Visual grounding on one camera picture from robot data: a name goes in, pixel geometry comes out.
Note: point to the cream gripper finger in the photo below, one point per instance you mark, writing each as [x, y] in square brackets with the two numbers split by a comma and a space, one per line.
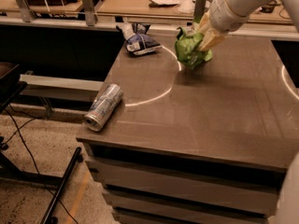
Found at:
[212, 38]
[204, 23]

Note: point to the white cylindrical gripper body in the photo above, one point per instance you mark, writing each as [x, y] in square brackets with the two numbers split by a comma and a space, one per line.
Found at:
[222, 19]

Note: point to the green rice chip bag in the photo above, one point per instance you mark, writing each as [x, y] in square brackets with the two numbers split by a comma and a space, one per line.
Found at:
[187, 45]

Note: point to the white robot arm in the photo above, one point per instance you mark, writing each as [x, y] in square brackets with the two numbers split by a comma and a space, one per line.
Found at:
[248, 6]

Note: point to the blue white chip bag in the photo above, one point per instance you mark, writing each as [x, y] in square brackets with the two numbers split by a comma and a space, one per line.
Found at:
[136, 38]

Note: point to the silver blue redbull can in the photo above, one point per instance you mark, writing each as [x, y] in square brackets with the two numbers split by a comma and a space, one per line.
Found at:
[103, 107]

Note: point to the black mesh cup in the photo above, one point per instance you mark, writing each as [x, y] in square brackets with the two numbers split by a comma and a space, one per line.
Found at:
[269, 8]

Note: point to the wooden background desk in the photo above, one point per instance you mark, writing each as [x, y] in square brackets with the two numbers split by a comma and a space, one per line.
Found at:
[140, 10]

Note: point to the grey drawer cabinet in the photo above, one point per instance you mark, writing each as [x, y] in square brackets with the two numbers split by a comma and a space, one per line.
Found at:
[211, 145]

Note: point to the dark box on stand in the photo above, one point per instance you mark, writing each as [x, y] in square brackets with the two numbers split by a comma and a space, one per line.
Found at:
[9, 76]

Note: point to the black floor stand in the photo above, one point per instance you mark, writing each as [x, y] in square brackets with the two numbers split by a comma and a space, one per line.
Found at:
[53, 184]

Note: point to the metal bracket post right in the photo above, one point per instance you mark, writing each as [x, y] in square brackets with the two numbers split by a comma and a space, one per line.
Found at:
[199, 10]

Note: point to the metal bracket post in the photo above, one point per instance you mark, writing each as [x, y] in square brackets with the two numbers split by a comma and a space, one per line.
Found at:
[27, 14]
[199, 10]
[90, 17]

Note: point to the metal bracket post middle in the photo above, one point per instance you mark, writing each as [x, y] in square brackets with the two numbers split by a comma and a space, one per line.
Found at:
[90, 17]

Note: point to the metal bracket post left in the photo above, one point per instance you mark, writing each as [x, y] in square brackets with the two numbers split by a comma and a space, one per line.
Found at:
[27, 14]

